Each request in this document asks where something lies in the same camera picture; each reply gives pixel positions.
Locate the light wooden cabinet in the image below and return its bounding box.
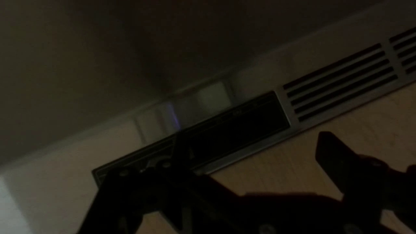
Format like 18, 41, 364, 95
136, 83, 416, 234

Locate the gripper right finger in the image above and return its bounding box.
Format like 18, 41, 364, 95
315, 131, 416, 234

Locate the stainless range hood with vents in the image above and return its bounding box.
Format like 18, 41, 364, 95
0, 0, 416, 234

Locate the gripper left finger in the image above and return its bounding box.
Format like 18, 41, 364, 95
77, 130, 242, 234

